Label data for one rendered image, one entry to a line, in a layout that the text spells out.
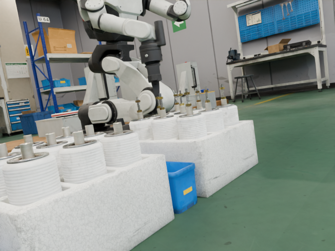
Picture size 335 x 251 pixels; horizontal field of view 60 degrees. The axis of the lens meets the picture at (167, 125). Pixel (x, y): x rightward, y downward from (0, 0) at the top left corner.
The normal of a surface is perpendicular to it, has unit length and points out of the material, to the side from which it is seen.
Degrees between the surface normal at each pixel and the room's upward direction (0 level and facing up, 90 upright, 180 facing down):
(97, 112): 90
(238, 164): 90
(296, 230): 0
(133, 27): 90
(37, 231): 90
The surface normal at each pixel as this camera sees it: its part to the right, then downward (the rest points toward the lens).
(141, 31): -0.33, 0.15
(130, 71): -0.33, 0.50
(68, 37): 0.82, 0.13
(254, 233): -0.15, -0.98
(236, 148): 0.76, -0.05
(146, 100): -0.63, 0.18
